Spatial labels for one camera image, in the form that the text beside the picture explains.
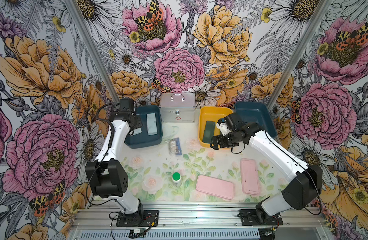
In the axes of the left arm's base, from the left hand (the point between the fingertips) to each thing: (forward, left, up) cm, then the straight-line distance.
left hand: (134, 129), depth 85 cm
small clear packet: (-1, -21, -18) cm, 28 cm away
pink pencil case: (-27, -44, -17) cm, 55 cm away
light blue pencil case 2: (-2, -2, 0) cm, 3 cm away
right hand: (-11, -46, -2) cm, 48 cm away
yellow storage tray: (+26, -42, -17) cm, 53 cm away
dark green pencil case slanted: (+11, -45, -17) cm, 49 cm away
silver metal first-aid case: (+26, -23, -8) cm, 36 cm away
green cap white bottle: (-24, -24, -11) cm, 36 cm away
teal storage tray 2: (+30, -85, -18) cm, 92 cm away
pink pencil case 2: (-21, -65, -18) cm, 70 cm away
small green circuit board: (-46, -5, -22) cm, 51 cm away
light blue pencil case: (+19, -4, -19) cm, 27 cm away
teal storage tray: (+8, +1, -23) cm, 25 cm away
